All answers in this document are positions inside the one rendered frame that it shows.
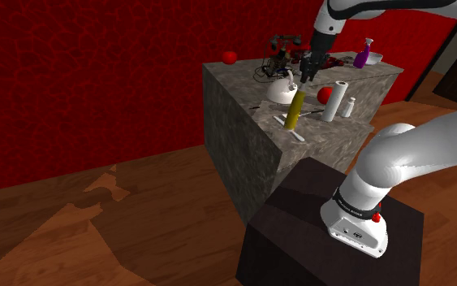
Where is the white spatula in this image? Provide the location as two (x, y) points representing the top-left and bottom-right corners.
(272, 115), (306, 143)

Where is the red flat object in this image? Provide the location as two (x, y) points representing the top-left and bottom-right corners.
(319, 56), (346, 69)

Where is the grey knife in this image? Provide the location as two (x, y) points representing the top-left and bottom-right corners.
(282, 108), (326, 119)

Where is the yellow bottle with white cap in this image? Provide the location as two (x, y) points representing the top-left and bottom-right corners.
(283, 81), (308, 132)

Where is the red apple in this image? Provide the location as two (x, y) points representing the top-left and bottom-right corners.
(316, 87), (334, 105)
(222, 50), (239, 66)

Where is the purple spray bottle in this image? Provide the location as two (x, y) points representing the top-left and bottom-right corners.
(352, 37), (375, 70)

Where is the small white shaker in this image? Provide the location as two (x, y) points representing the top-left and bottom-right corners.
(340, 97), (357, 119)

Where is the white paper towel roll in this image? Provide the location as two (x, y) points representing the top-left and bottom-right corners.
(321, 80), (350, 123)

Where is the white bowl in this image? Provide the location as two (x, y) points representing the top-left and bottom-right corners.
(364, 51), (384, 66)

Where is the dark antique telephone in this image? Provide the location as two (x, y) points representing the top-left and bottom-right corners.
(252, 33), (304, 83)

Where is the dark robot stand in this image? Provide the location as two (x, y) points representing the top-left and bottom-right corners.
(235, 156), (425, 286)

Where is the white kettle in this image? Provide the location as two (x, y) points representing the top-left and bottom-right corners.
(265, 70), (299, 105)

